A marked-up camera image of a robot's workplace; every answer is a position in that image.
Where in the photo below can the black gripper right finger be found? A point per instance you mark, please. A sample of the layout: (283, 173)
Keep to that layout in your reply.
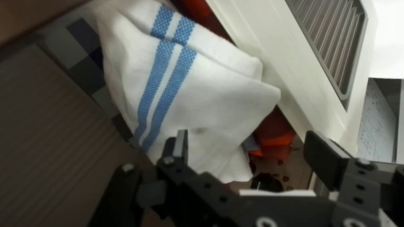
(328, 160)

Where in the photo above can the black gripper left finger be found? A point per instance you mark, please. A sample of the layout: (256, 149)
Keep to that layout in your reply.
(174, 157)

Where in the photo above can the white blue striped towel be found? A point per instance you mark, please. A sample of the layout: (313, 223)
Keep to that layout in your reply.
(167, 73)

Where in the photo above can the white stacked cabinet unit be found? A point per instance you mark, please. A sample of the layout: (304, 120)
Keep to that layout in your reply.
(365, 126)

